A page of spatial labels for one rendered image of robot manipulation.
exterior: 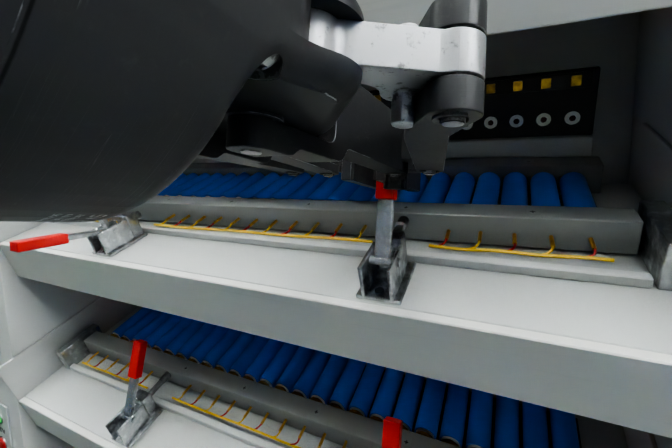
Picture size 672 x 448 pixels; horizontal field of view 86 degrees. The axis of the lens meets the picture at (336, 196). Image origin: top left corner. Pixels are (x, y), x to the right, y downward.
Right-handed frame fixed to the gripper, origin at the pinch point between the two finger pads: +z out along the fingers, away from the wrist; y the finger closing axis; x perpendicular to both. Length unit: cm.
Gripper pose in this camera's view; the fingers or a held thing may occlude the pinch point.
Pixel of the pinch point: (385, 162)
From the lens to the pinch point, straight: 22.1
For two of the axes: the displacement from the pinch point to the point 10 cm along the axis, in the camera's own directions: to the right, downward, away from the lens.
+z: 4.4, 0.7, 9.0
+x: 0.6, -10.0, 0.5
